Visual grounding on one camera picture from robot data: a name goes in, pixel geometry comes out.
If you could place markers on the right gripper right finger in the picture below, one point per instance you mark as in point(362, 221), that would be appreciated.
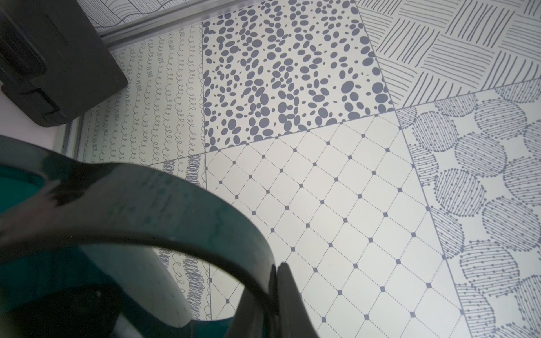
point(293, 318)

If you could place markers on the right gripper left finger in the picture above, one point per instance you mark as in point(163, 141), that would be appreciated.
point(249, 319)

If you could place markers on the dark green watering can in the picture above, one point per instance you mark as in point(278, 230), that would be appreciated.
point(79, 249)

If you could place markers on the black plastic tool case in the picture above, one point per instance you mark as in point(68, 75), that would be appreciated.
point(54, 65)

